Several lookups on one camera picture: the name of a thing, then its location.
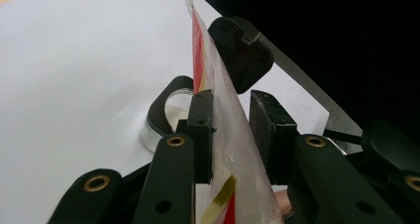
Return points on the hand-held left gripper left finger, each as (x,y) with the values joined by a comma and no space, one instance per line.
(171,171)

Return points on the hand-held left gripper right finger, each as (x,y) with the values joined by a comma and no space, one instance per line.
(317,177)

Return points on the red and white refill pouch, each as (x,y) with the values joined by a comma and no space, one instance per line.
(237,151)

